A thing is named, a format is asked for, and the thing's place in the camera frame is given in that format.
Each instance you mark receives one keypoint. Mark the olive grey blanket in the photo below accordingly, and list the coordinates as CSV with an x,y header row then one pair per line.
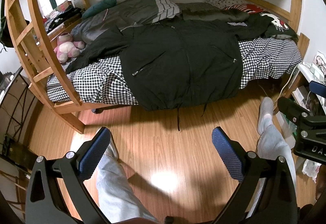
x,y
208,12

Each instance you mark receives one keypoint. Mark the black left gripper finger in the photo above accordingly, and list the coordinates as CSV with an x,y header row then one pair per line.
x,y
291,110

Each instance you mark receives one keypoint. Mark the white plastic bag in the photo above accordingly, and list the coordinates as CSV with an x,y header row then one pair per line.
x,y
311,169

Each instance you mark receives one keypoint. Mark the cluttered desk with clothes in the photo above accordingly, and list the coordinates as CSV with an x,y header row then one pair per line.
x,y
60,14

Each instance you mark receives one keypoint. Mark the black wire rack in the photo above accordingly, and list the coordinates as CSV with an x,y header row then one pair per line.
x,y
17,105

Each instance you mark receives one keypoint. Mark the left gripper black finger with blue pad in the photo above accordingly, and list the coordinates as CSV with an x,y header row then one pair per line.
x,y
44,200
265,193

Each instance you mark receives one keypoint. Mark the large black jacket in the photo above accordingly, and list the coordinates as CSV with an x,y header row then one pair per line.
x,y
177,63

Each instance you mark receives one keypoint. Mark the white sock foot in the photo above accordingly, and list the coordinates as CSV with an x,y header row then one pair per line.
x,y
265,115
112,150

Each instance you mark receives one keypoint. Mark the white sock right foot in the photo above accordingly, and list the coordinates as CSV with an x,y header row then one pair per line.
x,y
265,115

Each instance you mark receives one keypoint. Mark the leg grey trousers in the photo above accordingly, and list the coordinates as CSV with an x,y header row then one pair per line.
x,y
116,198
271,144

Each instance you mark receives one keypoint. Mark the dark green pillow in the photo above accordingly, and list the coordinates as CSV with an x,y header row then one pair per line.
x,y
98,7

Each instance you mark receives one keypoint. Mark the left leg grey trousers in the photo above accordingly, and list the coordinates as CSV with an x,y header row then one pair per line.
x,y
116,198

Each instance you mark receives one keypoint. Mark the right leg grey trousers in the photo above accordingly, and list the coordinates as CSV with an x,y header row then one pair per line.
x,y
271,144

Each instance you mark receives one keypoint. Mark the grey quilt striped lining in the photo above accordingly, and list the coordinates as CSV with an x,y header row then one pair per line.
x,y
127,14

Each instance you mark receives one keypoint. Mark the wooden bed ladder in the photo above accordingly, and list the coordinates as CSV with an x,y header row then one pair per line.
x,y
32,44

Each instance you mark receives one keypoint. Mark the pink plush bear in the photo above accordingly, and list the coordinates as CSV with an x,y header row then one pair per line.
x,y
67,48

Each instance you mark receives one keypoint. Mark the white dotted pillow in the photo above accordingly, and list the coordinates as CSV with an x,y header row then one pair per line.
x,y
221,4

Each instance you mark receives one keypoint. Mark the black white checkered bedsheet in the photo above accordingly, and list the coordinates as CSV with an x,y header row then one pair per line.
x,y
263,58

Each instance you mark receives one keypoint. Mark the white sock left foot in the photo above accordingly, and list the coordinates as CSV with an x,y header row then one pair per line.
x,y
112,150

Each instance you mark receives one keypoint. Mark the black kitty print pillow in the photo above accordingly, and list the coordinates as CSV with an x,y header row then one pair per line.
x,y
279,29

